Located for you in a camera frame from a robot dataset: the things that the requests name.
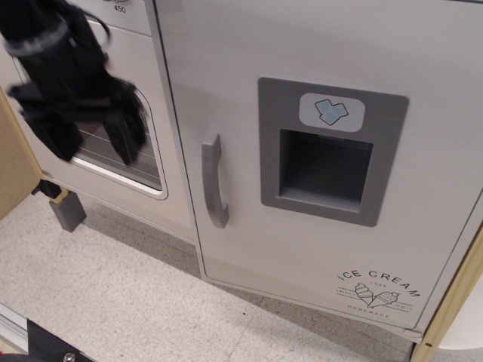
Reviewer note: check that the white toy oven door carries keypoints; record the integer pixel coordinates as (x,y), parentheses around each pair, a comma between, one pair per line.
(152,189)

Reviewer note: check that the white round object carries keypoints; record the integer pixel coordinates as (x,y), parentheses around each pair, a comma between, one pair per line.
(462,338)

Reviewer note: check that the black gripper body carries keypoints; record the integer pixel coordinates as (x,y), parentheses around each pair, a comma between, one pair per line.
(68,72)

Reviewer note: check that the black clamp bracket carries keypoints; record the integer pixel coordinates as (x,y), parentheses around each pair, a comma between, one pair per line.
(47,188)

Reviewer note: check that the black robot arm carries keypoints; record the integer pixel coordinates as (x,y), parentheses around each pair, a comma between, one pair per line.
(23,19)

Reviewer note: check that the grey kitchen leg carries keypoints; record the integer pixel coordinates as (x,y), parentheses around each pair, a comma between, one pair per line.
(69,212)

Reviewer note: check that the white toy fridge door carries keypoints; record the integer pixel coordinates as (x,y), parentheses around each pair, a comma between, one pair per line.
(394,273)

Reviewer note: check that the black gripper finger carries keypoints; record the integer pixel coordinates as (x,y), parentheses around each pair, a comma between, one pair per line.
(61,137)
(124,124)

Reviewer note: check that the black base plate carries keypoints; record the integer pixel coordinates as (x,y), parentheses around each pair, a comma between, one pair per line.
(44,346)

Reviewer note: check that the grey ice dispenser panel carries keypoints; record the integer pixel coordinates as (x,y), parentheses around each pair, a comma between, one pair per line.
(327,151)

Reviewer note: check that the light wooden right post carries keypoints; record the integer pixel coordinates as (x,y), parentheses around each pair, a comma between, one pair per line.
(464,281)

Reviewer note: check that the light wooden side panel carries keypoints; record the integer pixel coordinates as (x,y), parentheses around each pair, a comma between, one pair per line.
(20,172)

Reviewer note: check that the grey fridge door handle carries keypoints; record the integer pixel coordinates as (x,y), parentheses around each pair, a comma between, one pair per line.
(217,210)

